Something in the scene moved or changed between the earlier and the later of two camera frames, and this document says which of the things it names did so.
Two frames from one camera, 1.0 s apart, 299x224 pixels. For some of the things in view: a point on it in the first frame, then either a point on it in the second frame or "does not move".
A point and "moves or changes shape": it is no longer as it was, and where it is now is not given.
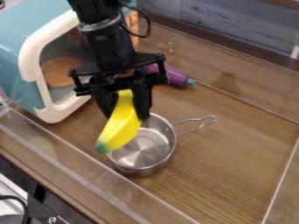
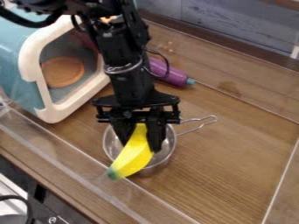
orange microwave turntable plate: [55, 69] does not move
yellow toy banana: [126, 125] moves or changes shape
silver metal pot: [146, 155] does not move
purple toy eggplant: [177, 77] does not move
